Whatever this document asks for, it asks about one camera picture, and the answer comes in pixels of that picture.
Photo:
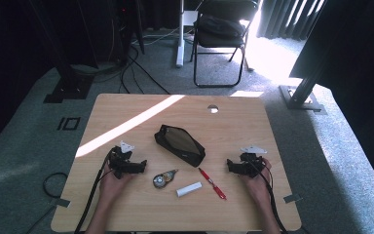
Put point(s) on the white eraser stick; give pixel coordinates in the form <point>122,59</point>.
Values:
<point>189,189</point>

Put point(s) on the black metal stand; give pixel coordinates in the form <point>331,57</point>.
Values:
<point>302,97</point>
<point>68,87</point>

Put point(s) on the grey tape piece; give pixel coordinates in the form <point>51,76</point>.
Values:
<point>292,198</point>
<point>63,202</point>

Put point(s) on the black folding chair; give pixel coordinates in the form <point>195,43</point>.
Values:
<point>217,40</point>

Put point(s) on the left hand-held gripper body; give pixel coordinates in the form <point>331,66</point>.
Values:
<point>121,162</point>

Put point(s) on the black curtain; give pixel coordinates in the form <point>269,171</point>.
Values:
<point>3,65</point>
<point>363,65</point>

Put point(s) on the red pen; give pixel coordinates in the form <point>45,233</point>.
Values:
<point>212,183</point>

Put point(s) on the correction tape dispenser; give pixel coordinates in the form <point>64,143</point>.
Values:
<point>162,179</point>

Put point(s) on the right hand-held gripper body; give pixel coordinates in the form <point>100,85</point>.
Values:
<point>251,164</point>

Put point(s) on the black pencil case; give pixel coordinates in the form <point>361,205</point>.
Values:
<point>180,144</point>

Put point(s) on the black computer tower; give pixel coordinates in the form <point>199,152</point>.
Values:
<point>125,29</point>

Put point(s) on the person's left hand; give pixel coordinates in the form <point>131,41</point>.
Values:
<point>112,190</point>

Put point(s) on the black bag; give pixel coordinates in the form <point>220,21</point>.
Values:
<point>220,26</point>

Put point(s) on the grey pleated curtain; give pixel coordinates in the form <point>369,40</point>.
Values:
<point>285,19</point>

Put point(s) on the white desk leg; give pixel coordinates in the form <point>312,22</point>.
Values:
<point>180,48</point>

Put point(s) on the person's right hand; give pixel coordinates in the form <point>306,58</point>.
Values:
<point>256,190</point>

